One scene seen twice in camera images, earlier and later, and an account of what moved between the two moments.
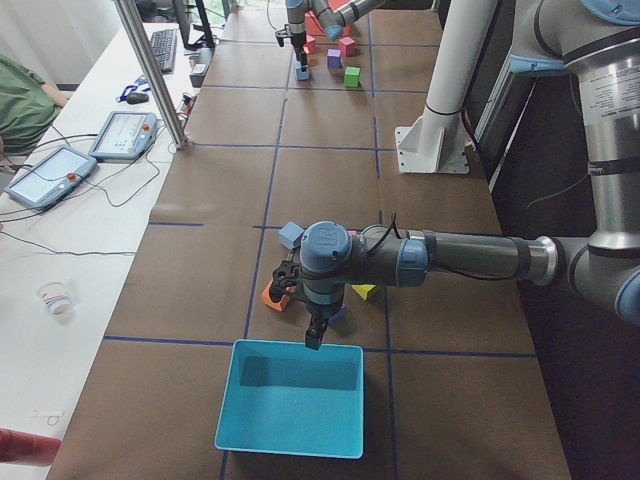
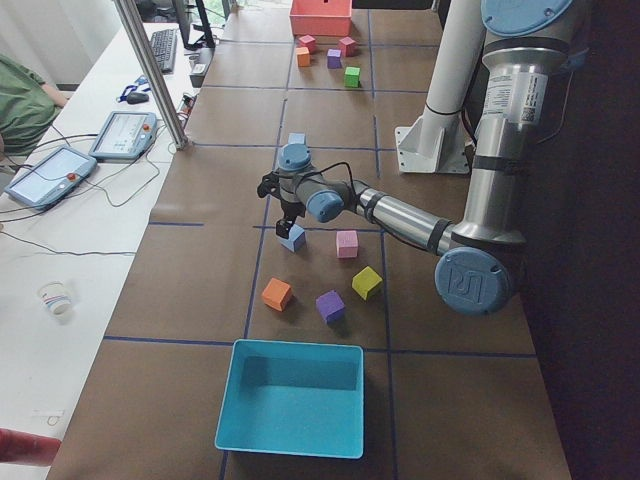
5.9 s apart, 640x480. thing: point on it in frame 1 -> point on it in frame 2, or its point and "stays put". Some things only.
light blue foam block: (300, 75) -> (296, 138)
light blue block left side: (290, 235) stays put
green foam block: (352, 76) stays put
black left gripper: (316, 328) -> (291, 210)
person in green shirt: (28, 106) stays put
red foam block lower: (347, 46) stays put
